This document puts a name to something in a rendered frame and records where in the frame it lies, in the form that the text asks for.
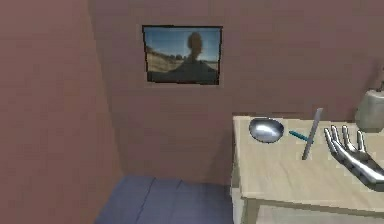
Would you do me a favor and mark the silver metal bowl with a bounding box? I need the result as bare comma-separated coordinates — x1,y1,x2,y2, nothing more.
248,117,285,144

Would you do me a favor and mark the grey plant pot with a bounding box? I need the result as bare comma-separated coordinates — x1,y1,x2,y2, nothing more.
354,61,384,133

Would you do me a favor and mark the framed landscape picture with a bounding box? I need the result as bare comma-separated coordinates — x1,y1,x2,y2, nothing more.
141,24,224,86

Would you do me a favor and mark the silver hand sculpture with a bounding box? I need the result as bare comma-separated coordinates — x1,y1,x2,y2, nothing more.
323,125,384,193

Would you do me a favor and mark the grey flat upright slab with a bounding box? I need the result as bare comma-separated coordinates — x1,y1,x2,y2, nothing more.
301,107,324,161

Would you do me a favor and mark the teal pen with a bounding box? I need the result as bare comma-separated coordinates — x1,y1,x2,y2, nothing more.
288,130,315,145

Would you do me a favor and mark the beige wooden table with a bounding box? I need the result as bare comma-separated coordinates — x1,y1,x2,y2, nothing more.
230,114,384,224

